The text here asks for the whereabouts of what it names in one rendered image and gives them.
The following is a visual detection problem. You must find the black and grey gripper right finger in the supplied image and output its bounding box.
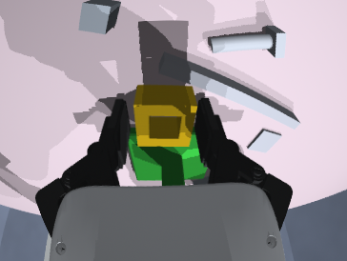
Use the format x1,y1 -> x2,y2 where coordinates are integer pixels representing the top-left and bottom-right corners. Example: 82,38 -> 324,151
194,98 -> 293,231

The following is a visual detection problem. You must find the silver square-head bolt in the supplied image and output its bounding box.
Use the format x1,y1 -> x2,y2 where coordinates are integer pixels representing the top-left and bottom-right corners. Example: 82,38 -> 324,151
210,26 -> 286,58

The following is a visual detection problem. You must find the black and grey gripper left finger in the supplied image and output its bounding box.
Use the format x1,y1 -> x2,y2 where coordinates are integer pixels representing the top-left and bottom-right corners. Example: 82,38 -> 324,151
35,99 -> 131,237

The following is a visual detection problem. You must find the yellow square nut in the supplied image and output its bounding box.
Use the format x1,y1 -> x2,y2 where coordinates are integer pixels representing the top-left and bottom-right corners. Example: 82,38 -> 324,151
133,85 -> 197,147

